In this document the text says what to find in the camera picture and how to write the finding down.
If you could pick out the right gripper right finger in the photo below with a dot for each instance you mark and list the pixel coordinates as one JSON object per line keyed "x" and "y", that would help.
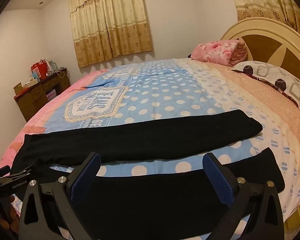
{"x": 265, "y": 220}

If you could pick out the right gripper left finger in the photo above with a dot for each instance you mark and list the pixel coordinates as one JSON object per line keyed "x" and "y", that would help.
{"x": 67, "y": 193}

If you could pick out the black knit garment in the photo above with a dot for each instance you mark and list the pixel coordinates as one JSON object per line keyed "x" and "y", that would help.
{"x": 151, "y": 183}

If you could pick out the dark wooden desk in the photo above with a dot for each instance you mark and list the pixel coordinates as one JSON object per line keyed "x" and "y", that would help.
{"x": 32, "y": 99}

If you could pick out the red gift bag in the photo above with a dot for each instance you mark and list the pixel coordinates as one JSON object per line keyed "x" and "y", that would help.
{"x": 40, "y": 69}

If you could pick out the circle patterned pillow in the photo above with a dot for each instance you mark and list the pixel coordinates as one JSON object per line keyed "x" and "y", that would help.
{"x": 285, "y": 82}

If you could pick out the blue polka dot bedspread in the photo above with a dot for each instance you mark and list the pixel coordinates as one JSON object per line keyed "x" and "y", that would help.
{"x": 178, "y": 88}

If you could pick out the pink floral folded blanket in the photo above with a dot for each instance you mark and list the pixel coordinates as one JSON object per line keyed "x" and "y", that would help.
{"x": 224, "y": 52}

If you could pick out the cream wooden headboard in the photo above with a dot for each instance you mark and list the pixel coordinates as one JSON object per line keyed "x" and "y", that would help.
{"x": 269, "y": 41}

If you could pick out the beige window curtain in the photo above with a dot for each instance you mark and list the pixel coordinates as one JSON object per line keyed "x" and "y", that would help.
{"x": 105, "y": 29}

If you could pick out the beige curtain near headboard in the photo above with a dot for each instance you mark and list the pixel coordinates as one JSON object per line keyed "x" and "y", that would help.
{"x": 284, "y": 11}

